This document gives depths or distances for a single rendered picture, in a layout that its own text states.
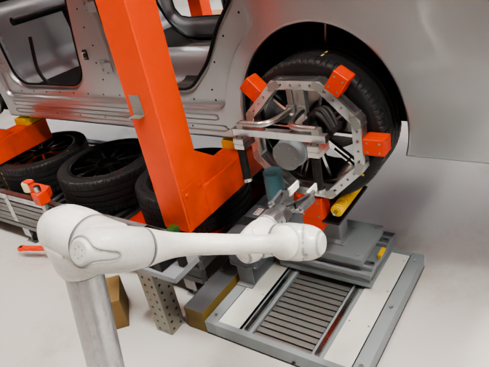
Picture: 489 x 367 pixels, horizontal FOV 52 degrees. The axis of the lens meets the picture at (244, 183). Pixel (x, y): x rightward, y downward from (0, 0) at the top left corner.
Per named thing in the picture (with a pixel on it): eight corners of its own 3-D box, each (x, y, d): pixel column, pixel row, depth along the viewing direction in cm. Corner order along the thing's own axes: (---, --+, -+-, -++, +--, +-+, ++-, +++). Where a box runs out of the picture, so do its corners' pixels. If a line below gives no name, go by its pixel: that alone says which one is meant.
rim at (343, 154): (408, 107, 212) (316, 37, 219) (389, 129, 196) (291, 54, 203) (348, 178, 248) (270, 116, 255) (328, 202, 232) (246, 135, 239)
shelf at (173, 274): (200, 261, 224) (198, 255, 222) (176, 284, 212) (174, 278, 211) (133, 242, 248) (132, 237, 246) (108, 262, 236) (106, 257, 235)
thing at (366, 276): (396, 246, 260) (395, 231, 256) (371, 290, 236) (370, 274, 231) (311, 229, 288) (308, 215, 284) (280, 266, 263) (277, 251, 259)
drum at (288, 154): (325, 151, 216) (321, 121, 209) (303, 174, 201) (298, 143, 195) (297, 148, 224) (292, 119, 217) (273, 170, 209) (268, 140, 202)
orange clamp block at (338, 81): (345, 91, 197) (356, 73, 191) (337, 99, 192) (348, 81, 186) (330, 81, 199) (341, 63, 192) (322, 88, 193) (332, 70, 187)
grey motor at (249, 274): (301, 247, 274) (292, 194, 258) (262, 297, 246) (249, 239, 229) (273, 242, 284) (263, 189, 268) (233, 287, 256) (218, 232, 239)
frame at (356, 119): (372, 197, 214) (364, 76, 188) (367, 205, 210) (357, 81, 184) (265, 180, 244) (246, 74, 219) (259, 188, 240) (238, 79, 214)
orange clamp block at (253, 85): (270, 86, 216) (255, 71, 217) (260, 92, 211) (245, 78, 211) (262, 96, 221) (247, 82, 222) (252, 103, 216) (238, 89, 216)
